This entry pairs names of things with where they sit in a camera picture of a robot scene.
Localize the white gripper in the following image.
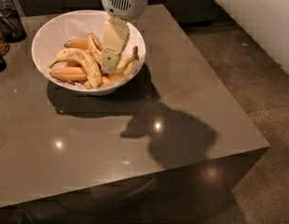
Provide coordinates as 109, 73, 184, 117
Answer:
101, 0, 148, 74

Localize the spotted banana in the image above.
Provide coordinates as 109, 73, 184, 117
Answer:
48, 48, 103, 88
87, 33, 139, 74

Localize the orange banana top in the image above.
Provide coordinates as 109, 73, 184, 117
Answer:
64, 37, 89, 49

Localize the orange banana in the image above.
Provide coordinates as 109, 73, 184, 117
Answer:
64, 37, 89, 49
50, 67, 87, 81
80, 62, 134, 90

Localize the orange banana bottom right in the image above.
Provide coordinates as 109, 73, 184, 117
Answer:
80, 62, 134, 90

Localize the spotted banana front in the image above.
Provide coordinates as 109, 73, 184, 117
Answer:
48, 48, 103, 88

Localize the orange banana lower left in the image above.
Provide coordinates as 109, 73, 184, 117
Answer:
50, 67, 87, 81

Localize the white bowl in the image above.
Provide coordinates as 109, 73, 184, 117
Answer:
32, 10, 146, 95

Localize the dark woven object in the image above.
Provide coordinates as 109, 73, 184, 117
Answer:
0, 30, 10, 73

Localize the black wire mesh basket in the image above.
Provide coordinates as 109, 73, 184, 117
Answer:
0, 9, 26, 43

